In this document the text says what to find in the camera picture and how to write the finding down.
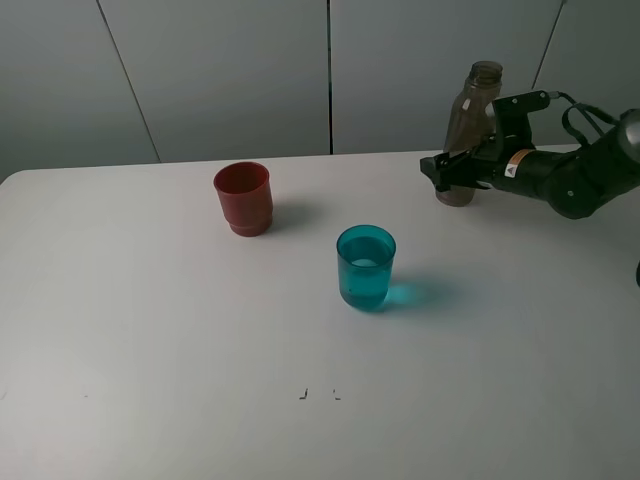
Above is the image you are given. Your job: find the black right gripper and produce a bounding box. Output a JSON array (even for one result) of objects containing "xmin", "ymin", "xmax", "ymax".
[{"xmin": 419, "ymin": 141, "xmax": 533, "ymax": 192}]

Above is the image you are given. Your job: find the smoky clear plastic bottle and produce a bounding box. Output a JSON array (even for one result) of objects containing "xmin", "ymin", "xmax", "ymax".
[{"xmin": 433, "ymin": 60, "xmax": 504, "ymax": 208}]

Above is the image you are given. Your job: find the teal translucent plastic cup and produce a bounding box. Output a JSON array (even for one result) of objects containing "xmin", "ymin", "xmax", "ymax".
[{"xmin": 336, "ymin": 225, "xmax": 396, "ymax": 311}]

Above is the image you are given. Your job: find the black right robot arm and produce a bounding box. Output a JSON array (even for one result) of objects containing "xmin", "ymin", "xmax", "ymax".
[{"xmin": 420, "ymin": 109, "xmax": 639, "ymax": 220}]

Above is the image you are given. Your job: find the red plastic cup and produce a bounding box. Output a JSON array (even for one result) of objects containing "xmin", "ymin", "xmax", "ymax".
[{"xmin": 213, "ymin": 161, "xmax": 273, "ymax": 237}]

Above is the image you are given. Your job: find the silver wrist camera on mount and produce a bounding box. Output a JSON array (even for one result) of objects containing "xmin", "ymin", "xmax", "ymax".
[{"xmin": 491, "ymin": 90, "xmax": 551, "ymax": 152}]

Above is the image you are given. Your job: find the black camera cable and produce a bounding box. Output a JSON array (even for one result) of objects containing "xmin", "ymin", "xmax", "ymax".
[{"xmin": 547, "ymin": 89, "xmax": 640, "ymax": 289}]

